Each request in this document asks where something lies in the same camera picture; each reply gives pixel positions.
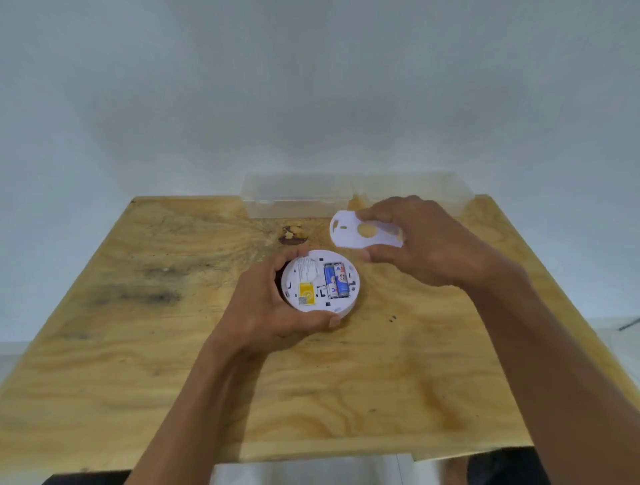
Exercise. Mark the person's right hand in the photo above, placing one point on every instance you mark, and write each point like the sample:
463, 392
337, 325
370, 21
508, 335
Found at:
440, 250

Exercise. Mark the person's left hand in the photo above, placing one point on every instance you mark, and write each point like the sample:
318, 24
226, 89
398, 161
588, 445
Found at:
255, 310

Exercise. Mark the clear plastic box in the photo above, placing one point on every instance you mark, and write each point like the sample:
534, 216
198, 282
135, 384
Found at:
295, 192
440, 187

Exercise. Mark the white round smoke detector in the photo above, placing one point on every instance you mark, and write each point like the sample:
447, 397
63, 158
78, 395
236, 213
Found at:
312, 272

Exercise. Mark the white plastic mounting plate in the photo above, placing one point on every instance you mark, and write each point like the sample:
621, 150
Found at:
345, 235

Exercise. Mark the person's left forearm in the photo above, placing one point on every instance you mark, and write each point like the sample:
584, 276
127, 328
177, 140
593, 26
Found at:
200, 414

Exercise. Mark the person's right forearm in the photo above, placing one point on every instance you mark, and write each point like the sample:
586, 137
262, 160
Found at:
550, 380

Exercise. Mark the person's right leg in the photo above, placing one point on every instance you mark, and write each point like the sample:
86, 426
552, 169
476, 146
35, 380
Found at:
455, 474

